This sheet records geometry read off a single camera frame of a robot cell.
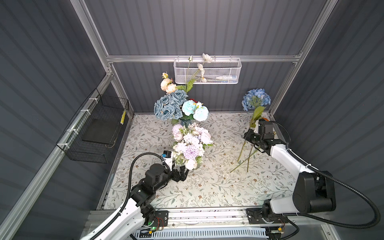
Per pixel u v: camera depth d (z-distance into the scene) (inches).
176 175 26.1
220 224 28.7
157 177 23.4
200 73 30.8
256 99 37.5
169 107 29.0
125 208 20.1
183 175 26.4
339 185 15.7
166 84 32.7
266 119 42.6
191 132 28.2
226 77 35.0
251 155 37.9
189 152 24.0
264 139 26.6
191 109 27.7
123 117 32.5
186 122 30.8
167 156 25.8
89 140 28.1
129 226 22.4
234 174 34.9
